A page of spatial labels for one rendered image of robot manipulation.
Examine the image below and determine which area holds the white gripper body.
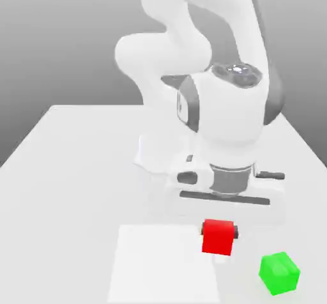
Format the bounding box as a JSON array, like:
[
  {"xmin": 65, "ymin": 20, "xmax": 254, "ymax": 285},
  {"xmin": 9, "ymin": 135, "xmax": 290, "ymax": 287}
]
[{"xmin": 165, "ymin": 178, "xmax": 286, "ymax": 224}]

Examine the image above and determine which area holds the small red cube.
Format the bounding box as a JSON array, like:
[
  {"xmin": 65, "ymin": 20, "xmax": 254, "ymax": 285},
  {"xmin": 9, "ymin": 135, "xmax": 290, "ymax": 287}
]
[{"xmin": 201, "ymin": 218, "xmax": 235, "ymax": 257}]

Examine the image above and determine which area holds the small green cube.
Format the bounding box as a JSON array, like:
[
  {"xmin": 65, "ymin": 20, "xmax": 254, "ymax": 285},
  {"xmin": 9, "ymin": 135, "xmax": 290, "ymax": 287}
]
[{"xmin": 258, "ymin": 251, "xmax": 301, "ymax": 296}]

